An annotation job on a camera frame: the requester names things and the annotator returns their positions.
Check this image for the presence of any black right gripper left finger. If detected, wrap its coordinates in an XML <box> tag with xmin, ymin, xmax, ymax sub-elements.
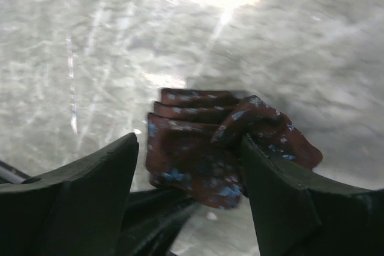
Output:
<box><xmin>1</xmin><ymin>133</ymin><xmax>139</xmax><ymax>255</ymax></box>

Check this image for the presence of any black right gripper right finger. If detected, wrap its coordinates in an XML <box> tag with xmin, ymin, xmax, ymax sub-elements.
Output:
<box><xmin>241</xmin><ymin>136</ymin><xmax>383</xmax><ymax>256</ymax></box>

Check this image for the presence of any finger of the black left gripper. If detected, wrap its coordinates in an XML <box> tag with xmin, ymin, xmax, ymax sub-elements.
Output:
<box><xmin>118</xmin><ymin>188</ymin><xmax>198</xmax><ymax>256</ymax></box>

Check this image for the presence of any brown floral necktie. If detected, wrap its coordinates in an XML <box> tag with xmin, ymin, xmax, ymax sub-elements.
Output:
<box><xmin>146</xmin><ymin>88</ymin><xmax>323</xmax><ymax>210</ymax></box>

